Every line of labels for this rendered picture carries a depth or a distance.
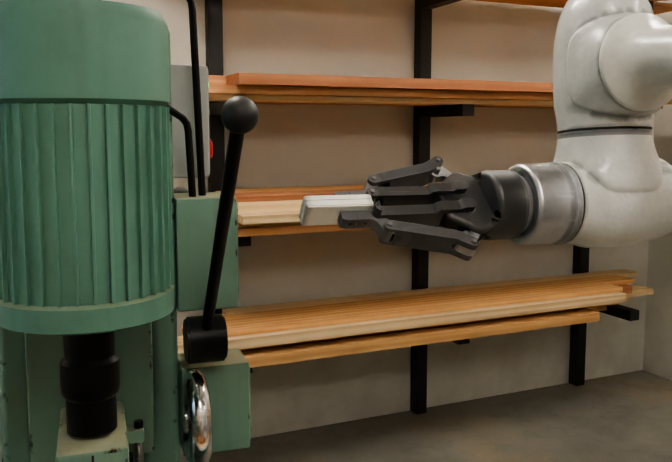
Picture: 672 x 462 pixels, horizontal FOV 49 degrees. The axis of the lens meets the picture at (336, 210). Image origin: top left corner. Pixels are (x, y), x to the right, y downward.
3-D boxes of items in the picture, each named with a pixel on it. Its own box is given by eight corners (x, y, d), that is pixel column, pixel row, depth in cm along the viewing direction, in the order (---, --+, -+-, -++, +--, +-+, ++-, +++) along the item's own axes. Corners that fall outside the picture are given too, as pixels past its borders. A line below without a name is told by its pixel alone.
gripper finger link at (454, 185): (470, 190, 77) (466, 180, 78) (369, 190, 73) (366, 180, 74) (458, 214, 79) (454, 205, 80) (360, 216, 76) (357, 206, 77)
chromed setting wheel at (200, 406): (191, 487, 89) (189, 388, 87) (179, 445, 100) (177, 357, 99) (216, 483, 90) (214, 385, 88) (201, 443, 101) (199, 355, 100)
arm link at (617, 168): (532, 247, 87) (530, 135, 86) (640, 241, 92) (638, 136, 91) (591, 253, 76) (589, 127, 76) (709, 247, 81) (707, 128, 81)
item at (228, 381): (183, 457, 96) (181, 368, 95) (177, 436, 103) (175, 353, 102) (254, 447, 99) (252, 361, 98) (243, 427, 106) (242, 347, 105)
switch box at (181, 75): (167, 178, 104) (164, 63, 102) (161, 174, 113) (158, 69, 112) (211, 177, 106) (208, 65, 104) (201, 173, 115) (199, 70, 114)
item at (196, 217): (178, 312, 96) (175, 198, 95) (171, 297, 105) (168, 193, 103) (241, 307, 99) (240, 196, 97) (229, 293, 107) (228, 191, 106)
